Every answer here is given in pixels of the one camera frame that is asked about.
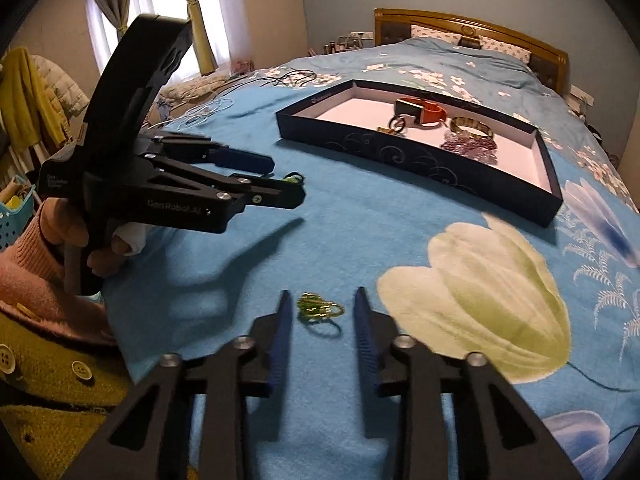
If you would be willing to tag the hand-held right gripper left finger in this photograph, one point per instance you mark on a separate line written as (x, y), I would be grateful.
(282, 340)

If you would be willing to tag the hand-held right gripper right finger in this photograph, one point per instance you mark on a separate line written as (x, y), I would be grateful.
(364, 335)

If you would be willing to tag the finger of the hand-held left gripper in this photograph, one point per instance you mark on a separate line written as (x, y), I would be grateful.
(270, 192)
(235, 157)

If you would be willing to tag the small green bead ornament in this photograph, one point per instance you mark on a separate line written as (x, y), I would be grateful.
(292, 177)

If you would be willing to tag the dark blue cardboard tray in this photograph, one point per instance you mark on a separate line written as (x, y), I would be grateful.
(360, 140)

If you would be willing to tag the person's left forearm pink sleeve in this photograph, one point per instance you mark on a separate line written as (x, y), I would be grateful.
(35, 280)

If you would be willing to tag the person's left hand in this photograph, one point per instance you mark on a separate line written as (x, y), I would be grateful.
(112, 250)

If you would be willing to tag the cream folded blanket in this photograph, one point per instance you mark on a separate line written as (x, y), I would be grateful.
(195, 85)

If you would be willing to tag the white down jacket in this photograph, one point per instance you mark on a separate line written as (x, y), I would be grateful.
(62, 85)

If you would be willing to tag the small pink fan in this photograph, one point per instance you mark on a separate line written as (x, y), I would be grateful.
(243, 66)

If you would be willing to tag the yellow hanging coat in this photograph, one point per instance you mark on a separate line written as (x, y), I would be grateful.
(27, 95)

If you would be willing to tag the cosmetics on nightstand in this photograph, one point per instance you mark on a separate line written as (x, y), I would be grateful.
(340, 45)

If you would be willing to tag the blue plastic basket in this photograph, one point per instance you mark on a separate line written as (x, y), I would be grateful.
(15, 220)

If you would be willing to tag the blue floral duvet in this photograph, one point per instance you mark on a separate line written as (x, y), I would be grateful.
(400, 60)

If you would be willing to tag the green marbled bangle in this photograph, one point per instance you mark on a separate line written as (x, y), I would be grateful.
(462, 125)

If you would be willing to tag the white patterned pillow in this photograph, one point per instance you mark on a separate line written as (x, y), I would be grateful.
(435, 34)
(505, 49)

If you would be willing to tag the olive knitted cardigan with buttons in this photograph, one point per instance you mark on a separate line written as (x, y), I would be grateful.
(50, 400)

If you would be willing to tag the wooden bed headboard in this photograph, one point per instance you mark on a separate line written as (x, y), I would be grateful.
(500, 30)

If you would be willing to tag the white wall socket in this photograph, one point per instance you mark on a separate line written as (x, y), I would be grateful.
(361, 35)
(582, 96)

